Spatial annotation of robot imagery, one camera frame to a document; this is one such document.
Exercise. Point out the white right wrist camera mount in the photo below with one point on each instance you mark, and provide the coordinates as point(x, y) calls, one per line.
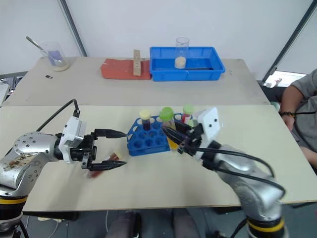
point(210, 124)

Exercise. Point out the wooden block with holes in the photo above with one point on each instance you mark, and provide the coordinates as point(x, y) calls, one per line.
point(137, 64)

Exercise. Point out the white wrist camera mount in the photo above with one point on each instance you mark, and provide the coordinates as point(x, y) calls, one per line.
point(73, 134)
point(210, 124)

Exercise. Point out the bystander hand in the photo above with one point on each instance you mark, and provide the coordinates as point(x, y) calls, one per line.
point(287, 122)

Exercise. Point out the yellow-capped dark liquid test tube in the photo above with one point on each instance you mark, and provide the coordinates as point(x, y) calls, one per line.
point(146, 121)

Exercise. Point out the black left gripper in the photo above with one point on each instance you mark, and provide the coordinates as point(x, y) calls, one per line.
point(88, 148)

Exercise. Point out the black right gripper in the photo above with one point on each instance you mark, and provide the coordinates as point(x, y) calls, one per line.
point(193, 140)

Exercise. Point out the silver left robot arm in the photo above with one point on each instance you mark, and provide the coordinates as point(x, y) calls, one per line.
point(22, 158)

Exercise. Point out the blue plastic bin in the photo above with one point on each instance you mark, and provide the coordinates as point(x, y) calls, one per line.
point(213, 67)

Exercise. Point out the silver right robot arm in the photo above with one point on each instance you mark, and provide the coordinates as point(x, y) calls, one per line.
point(255, 183)

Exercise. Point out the green-capped red liquid test tube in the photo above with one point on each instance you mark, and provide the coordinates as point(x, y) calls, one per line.
point(188, 110)

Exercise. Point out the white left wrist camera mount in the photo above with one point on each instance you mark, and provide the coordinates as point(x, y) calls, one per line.
point(73, 134)

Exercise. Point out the small green-capped test tube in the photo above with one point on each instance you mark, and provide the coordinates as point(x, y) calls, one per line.
point(192, 123)

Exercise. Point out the grey diagonal pole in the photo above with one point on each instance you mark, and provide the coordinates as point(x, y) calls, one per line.
point(289, 39)
point(73, 27)

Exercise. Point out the blue test tube rack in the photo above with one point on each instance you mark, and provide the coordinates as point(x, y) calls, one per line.
point(148, 142)

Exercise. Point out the metal spoon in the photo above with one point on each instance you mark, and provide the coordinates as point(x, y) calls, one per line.
point(37, 44)

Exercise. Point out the purple scoop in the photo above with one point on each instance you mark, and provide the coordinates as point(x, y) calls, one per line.
point(55, 56)

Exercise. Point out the tall glass beaker with powder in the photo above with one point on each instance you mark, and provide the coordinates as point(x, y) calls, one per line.
point(180, 60)

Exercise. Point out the cream-capped red liquid test tube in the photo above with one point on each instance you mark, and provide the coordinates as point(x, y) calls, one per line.
point(115, 155)

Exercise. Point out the small black clip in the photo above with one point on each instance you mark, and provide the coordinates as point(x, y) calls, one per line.
point(49, 76)

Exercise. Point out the person in grey shirt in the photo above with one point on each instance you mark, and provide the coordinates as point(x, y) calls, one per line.
point(307, 99)

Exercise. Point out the green-capped yellow liquid test tube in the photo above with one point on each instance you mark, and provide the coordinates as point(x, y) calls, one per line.
point(167, 114)

